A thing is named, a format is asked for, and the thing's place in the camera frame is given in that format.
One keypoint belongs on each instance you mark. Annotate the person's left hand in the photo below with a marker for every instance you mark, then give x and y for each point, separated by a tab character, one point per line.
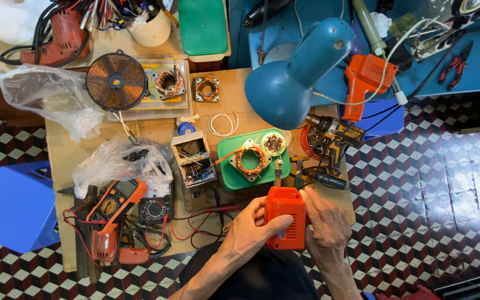
244	237

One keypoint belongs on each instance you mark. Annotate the person's right hand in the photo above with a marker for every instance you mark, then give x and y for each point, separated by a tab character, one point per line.
329	233

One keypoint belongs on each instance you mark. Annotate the person's right fingers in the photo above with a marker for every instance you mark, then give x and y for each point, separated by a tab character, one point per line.
313	206

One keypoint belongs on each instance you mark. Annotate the orange soldering gun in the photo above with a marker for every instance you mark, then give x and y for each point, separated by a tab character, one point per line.
363	77
286	216

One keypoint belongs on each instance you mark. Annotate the red bowl of screws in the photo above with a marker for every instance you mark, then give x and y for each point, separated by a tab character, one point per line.
308	143

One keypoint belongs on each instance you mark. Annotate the small cup of screws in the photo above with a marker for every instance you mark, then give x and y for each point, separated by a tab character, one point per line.
273	143

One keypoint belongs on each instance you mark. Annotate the copper wound motor stator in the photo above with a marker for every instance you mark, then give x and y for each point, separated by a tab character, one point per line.
207	89
169	83
250	160

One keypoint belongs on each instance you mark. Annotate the green plastic lid tray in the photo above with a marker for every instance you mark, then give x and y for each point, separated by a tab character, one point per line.
231	175

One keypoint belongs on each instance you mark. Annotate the blue plastic stool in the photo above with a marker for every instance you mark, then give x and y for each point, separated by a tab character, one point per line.
383	118
15	208

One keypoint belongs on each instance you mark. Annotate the red test lead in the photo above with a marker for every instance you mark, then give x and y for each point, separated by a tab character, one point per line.
198	214

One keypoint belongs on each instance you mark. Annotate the brown cardboard sheet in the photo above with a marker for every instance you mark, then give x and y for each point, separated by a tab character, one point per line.
240	112

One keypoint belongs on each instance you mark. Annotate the wooden box of electronics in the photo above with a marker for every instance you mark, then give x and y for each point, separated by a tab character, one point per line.
194	160

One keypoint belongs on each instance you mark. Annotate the blue desk lamp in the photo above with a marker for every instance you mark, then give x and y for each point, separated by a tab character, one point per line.
290	79

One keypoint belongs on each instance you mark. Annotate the blue tape roll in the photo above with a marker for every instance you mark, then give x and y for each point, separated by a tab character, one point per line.
186	128

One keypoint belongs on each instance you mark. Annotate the black analog multimeter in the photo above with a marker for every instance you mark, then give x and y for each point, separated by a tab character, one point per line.
155	209

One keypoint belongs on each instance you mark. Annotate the stack of black cases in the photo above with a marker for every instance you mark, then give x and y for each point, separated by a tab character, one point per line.
473	285

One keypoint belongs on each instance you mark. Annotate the clear plastic flat box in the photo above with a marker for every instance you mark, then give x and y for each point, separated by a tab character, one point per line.
156	110

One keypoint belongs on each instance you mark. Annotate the cream cylindrical tube tool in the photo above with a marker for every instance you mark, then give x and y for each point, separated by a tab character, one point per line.
369	27

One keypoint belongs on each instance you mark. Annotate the white crumpled tissue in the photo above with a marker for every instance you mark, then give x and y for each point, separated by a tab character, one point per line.
381	23

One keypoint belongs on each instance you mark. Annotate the orange digital multimeter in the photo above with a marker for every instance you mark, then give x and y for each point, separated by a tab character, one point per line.
117	200

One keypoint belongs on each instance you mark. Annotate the black handheld appliance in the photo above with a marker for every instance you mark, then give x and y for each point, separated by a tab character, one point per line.
261	14

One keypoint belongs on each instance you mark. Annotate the metal helping hands stand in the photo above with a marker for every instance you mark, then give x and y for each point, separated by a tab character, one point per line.
429	43

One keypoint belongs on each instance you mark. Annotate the clear plastic bag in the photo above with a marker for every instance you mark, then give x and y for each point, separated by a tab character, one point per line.
48	96
115	166

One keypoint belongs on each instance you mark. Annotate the green lidded food container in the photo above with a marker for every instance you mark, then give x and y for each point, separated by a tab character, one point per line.
203	27

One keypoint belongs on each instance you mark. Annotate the clear glass jar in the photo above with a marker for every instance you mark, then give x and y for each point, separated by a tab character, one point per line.
423	12

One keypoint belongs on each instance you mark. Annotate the round copper induction coil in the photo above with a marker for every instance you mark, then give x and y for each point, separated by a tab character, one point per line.
116	81

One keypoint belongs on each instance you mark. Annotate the white cup of tools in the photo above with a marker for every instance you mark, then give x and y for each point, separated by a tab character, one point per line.
150	29

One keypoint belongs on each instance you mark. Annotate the white plastic sheet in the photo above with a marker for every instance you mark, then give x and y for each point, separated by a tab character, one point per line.
11	18

